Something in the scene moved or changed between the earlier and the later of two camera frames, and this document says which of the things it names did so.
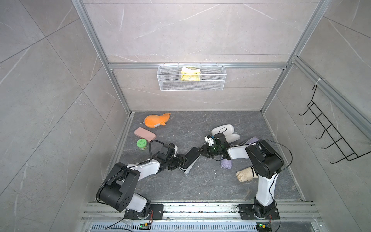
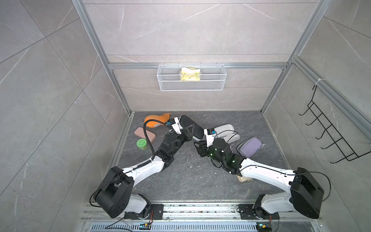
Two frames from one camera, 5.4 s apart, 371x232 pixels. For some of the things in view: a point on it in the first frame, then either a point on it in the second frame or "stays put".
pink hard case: x=144 y=133 stays put
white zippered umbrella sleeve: x=227 y=130 stays put
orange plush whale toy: x=153 y=121 stays put
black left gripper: x=180 y=161 -> x=184 y=135
